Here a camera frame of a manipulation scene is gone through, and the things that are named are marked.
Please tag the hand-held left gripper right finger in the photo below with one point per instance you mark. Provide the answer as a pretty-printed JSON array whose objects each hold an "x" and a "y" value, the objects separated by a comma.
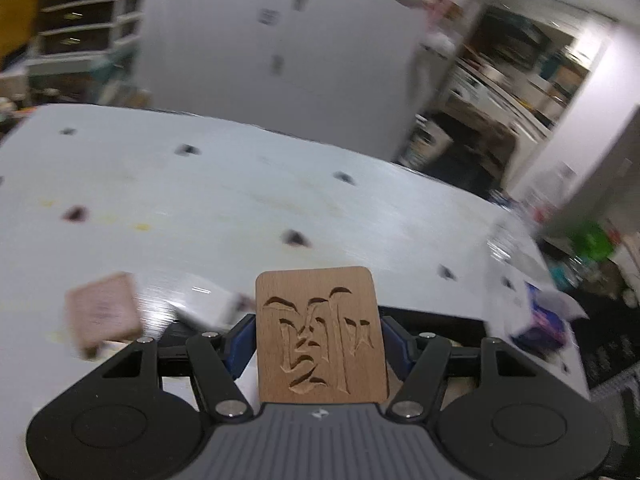
[{"x": 395, "y": 342}]

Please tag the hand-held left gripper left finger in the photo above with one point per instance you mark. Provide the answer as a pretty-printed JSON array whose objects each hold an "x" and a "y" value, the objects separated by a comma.
[{"x": 241, "y": 341}]

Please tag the carved wooden tile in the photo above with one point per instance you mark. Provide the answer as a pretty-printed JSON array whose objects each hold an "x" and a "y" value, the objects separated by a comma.
[{"x": 320, "y": 310}]

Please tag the white charger plug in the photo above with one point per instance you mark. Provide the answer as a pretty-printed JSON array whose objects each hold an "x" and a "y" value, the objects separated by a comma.
[{"x": 205, "y": 307}]

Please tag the pale brown square block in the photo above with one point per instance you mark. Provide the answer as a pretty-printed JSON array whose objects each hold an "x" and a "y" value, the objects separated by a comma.
[{"x": 102, "y": 310}]

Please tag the purple floral tissue box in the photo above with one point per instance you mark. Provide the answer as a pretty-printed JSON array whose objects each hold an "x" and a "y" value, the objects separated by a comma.
[{"x": 542, "y": 320}]

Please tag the white printed bag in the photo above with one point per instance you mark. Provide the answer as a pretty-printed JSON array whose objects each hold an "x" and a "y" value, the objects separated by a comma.
[{"x": 429, "y": 142}]

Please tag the dark chair with brown jacket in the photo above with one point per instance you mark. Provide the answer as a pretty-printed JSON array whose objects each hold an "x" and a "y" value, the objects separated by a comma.
[{"x": 465, "y": 150}]

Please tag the green packet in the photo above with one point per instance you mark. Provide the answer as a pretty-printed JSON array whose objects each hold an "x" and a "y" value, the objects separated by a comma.
[{"x": 592, "y": 242}]

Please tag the cluttered storage shelf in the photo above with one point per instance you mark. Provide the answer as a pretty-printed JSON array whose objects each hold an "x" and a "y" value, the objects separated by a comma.
[{"x": 510, "y": 70}]

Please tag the white drawer shelf unit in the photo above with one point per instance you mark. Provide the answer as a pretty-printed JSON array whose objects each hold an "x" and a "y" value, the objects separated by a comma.
[{"x": 85, "y": 10}]

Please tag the yellow cloth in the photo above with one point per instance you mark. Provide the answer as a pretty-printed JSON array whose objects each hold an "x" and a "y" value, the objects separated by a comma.
[{"x": 20, "y": 17}]

